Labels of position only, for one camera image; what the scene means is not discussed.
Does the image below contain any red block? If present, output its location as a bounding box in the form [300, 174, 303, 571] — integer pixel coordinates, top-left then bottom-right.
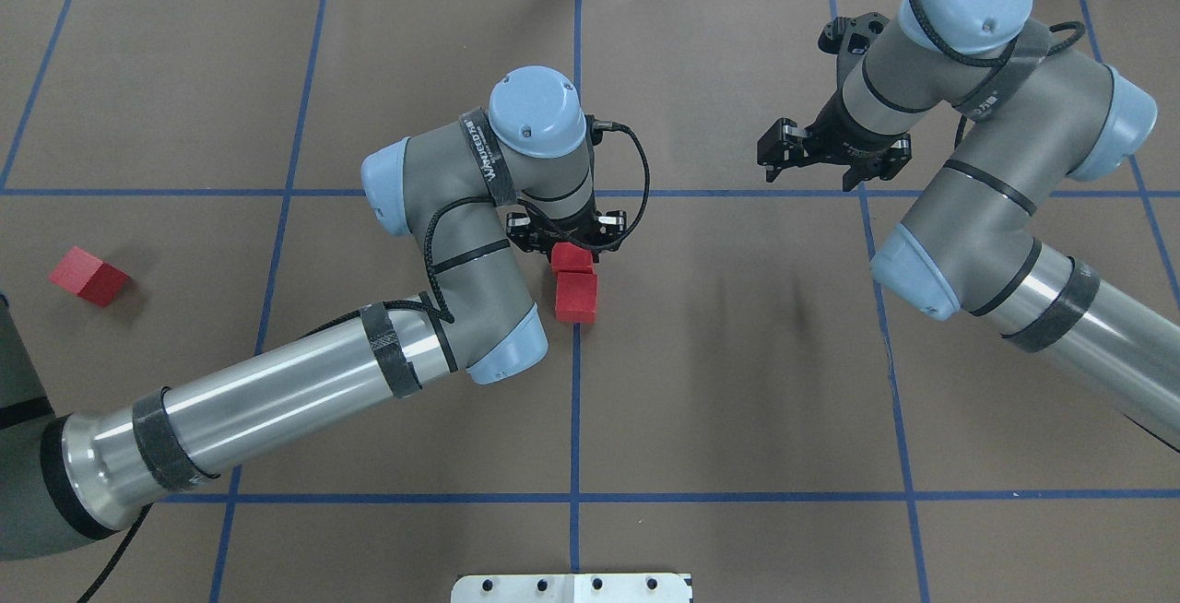
[48, 245, 130, 308]
[549, 242, 595, 274]

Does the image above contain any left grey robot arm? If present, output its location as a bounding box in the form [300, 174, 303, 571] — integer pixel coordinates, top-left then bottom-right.
[1, 65, 631, 561]

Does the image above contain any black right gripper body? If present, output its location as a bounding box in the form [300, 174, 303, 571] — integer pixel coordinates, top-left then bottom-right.
[806, 91, 907, 168]

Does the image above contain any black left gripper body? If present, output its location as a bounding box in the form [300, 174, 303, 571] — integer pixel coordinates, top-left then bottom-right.
[530, 211, 607, 249]

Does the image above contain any white metal plate bottom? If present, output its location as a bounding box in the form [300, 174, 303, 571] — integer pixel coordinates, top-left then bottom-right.
[450, 573, 694, 602]

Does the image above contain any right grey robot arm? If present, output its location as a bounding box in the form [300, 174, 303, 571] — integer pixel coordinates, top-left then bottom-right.
[756, 0, 1179, 448]

